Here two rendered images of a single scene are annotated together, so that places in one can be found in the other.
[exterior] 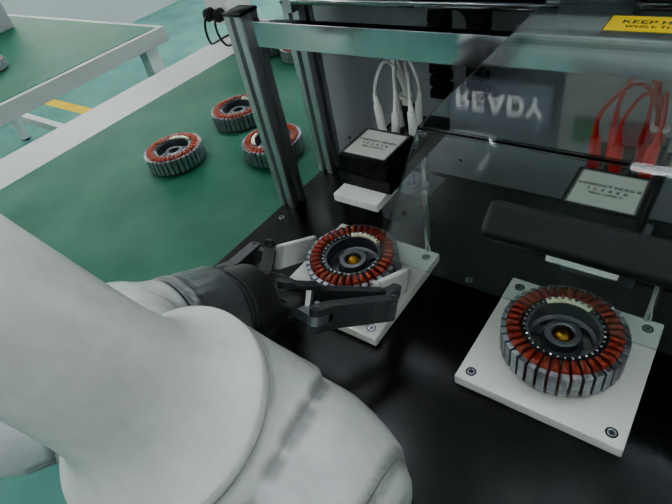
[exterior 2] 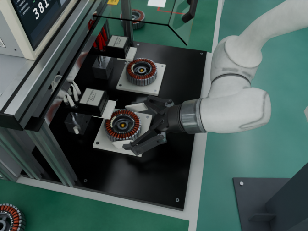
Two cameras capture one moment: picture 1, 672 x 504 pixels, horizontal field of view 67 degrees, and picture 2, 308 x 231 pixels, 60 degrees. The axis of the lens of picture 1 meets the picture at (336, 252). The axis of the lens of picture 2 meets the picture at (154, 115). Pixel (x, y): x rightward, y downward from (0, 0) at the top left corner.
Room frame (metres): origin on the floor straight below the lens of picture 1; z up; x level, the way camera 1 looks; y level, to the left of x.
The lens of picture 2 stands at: (0.61, 0.42, 1.48)
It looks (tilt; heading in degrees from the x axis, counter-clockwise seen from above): 54 degrees down; 238
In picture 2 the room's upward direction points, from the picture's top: straight up
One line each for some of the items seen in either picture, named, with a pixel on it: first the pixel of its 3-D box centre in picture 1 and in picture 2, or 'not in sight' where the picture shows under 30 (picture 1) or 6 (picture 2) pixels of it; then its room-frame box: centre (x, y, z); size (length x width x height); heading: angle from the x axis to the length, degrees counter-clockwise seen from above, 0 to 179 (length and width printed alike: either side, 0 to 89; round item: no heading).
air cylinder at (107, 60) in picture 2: not in sight; (103, 66); (0.38, -0.29, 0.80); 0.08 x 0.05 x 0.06; 46
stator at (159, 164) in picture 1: (175, 153); not in sight; (0.90, 0.26, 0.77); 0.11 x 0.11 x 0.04
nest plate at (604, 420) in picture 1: (558, 353); (141, 76); (0.28, -0.19, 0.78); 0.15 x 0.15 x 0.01; 46
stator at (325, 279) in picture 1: (353, 262); (123, 126); (0.45, -0.02, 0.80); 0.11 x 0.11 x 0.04
